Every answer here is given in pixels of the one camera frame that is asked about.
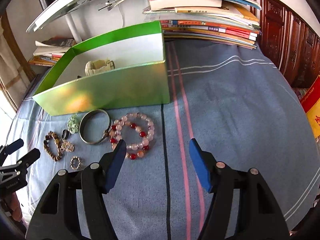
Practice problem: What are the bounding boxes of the small crystal bead ring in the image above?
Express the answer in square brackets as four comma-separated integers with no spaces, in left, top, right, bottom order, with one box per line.
[69,155,84,170]

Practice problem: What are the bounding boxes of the brown wooden bead bracelet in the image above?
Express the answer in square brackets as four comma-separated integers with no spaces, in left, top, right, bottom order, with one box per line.
[43,130,64,162]

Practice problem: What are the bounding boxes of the gold chain link bracelet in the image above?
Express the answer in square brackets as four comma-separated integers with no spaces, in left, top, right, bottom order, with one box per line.
[60,140,75,153]

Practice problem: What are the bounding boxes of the pink and red bead bracelet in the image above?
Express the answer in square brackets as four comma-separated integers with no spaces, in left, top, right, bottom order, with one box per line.
[109,112,156,160]

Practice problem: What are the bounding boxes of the silver bangle bracelet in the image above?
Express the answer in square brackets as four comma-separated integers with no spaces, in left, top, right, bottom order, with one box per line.
[79,109,112,146]

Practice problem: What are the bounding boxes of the green jade pendant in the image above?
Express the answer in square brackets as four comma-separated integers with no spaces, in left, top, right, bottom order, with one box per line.
[67,114,80,134]

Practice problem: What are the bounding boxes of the person's left hand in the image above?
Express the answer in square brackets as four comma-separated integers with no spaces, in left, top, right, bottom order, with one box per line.
[5,193,23,222]

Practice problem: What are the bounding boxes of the beige curtain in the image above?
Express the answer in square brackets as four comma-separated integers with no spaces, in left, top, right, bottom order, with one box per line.
[1,12,36,111]

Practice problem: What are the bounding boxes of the blue striped bed sheet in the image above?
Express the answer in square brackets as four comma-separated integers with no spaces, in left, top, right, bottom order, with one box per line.
[6,38,320,240]

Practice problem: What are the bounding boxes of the left stack of books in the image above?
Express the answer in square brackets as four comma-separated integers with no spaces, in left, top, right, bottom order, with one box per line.
[28,37,76,67]

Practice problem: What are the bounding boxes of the stack of books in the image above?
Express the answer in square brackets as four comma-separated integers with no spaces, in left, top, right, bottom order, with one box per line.
[28,37,76,67]
[143,0,261,49]

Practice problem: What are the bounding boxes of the cream white wristwatch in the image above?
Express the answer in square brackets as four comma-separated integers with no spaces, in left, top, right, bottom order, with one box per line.
[85,59,115,76]

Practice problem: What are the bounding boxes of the green cardboard box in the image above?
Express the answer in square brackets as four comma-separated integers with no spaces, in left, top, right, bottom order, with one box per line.
[33,21,170,116]

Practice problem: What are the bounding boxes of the red yellow box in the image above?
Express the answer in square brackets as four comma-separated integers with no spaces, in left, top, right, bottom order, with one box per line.
[300,75,320,139]

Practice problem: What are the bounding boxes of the dark red wooden headboard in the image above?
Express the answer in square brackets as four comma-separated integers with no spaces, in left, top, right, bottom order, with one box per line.
[249,0,319,88]

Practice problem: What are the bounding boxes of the right stack of books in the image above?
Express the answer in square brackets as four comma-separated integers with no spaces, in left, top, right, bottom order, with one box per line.
[143,0,261,49]

